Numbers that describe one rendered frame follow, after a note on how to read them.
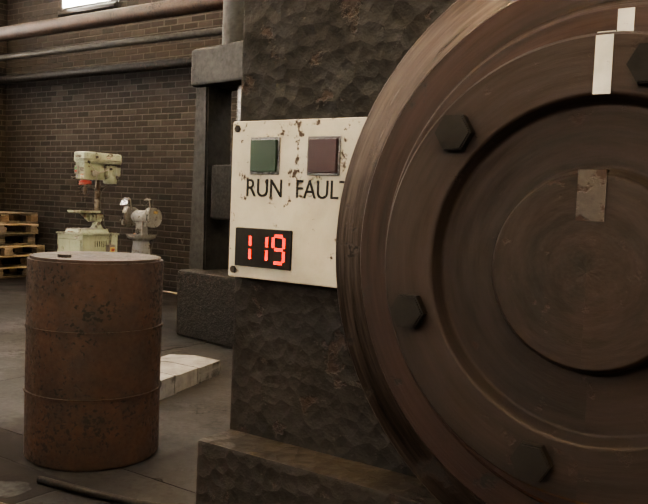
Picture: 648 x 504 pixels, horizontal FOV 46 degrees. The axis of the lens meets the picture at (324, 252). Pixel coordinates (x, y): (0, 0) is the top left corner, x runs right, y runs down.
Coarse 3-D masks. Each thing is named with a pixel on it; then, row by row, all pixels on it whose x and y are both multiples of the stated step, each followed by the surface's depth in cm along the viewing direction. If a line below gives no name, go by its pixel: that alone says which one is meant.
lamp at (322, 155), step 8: (312, 144) 82; (320, 144) 81; (328, 144) 80; (336, 144) 80; (312, 152) 82; (320, 152) 81; (328, 152) 80; (336, 152) 80; (312, 160) 82; (320, 160) 81; (328, 160) 80; (336, 160) 80; (312, 168) 82; (320, 168) 81; (328, 168) 80; (336, 168) 80
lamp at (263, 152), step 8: (256, 144) 86; (264, 144) 85; (272, 144) 85; (256, 152) 86; (264, 152) 85; (272, 152) 85; (256, 160) 86; (264, 160) 85; (272, 160) 85; (256, 168) 86; (264, 168) 85; (272, 168) 85
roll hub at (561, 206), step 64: (512, 64) 47; (576, 64) 45; (512, 128) 48; (576, 128) 46; (640, 128) 44; (448, 192) 50; (512, 192) 49; (576, 192) 44; (640, 192) 43; (448, 256) 51; (512, 256) 47; (576, 256) 45; (640, 256) 43; (448, 320) 51; (512, 320) 47; (576, 320) 45; (640, 320) 43; (448, 384) 50; (512, 384) 49; (576, 384) 47; (640, 384) 45; (512, 448) 48; (576, 448) 46; (640, 448) 44
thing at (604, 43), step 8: (624, 8) 48; (632, 8) 48; (624, 16) 48; (632, 16) 48; (624, 24) 48; (632, 24) 48; (600, 32) 44; (600, 40) 44; (608, 40) 44; (600, 48) 44; (608, 48) 44; (600, 56) 44; (608, 56) 44; (600, 64) 44; (608, 64) 44; (600, 72) 44; (608, 72) 44; (600, 80) 44; (608, 80) 44; (600, 88) 44; (608, 88) 44
